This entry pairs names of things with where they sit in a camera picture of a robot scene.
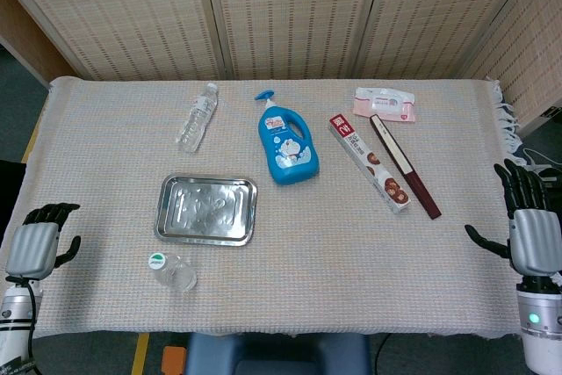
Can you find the blue pump detergent bottle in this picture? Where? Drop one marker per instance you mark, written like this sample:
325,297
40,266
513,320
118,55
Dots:
287,142

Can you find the long clear water bottle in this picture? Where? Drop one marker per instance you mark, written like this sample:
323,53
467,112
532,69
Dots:
197,118

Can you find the metal rectangular tray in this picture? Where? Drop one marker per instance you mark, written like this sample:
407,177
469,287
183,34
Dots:
206,210

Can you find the left black grey robot hand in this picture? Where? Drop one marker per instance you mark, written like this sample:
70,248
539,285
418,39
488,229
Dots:
33,245

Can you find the small clear jar green lid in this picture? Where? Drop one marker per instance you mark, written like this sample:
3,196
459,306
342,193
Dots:
175,270

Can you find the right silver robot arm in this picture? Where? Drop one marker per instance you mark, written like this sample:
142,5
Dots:
541,322

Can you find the dark brown folded fan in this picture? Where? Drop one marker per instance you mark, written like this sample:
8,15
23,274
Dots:
404,166

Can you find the bamboo folding screen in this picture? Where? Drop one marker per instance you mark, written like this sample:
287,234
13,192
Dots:
281,10

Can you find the right black grey robot hand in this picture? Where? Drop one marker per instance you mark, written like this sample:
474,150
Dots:
529,234

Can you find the woven beige tablecloth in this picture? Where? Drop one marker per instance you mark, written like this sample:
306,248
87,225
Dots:
281,269

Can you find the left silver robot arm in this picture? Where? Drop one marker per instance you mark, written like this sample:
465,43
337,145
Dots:
15,318

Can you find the long white baking paper box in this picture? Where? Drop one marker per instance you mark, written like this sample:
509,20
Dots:
369,162

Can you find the pink wet wipes pack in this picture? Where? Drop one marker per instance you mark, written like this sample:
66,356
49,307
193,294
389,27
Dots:
384,105

